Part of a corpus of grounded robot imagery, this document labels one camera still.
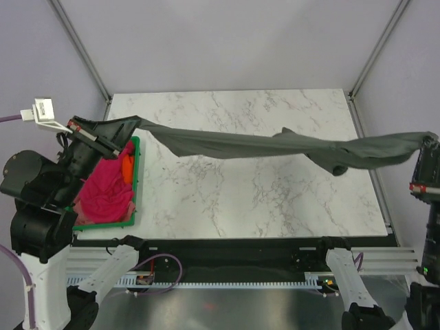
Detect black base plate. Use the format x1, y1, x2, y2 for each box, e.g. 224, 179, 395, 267
109, 236, 358, 285

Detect dark grey t shirt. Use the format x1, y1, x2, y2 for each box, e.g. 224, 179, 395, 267
127, 115, 439, 176

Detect white slotted cable duct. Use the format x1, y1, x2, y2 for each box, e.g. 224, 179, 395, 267
113, 271, 326, 289

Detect pink t shirt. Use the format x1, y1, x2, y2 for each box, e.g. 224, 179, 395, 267
74, 140, 138, 226

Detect right aluminium frame post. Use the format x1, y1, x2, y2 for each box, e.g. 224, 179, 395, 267
347, 0, 413, 100

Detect left aluminium frame post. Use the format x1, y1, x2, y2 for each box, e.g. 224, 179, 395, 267
47, 0, 112, 105

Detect green plastic bin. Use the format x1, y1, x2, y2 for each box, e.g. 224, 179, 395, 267
70, 135, 142, 231

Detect orange t shirt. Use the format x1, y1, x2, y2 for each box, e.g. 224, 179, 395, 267
121, 155, 135, 184

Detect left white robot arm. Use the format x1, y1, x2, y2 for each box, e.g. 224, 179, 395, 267
1, 116, 151, 329

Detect aluminium frame post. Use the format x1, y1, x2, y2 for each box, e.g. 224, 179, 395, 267
347, 0, 413, 100
47, 0, 112, 105

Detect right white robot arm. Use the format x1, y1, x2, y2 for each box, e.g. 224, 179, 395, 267
314, 140, 439, 329

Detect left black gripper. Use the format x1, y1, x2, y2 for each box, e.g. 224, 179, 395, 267
54, 111, 143, 202

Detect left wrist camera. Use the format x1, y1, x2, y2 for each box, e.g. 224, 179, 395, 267
20, 98, 73, 133

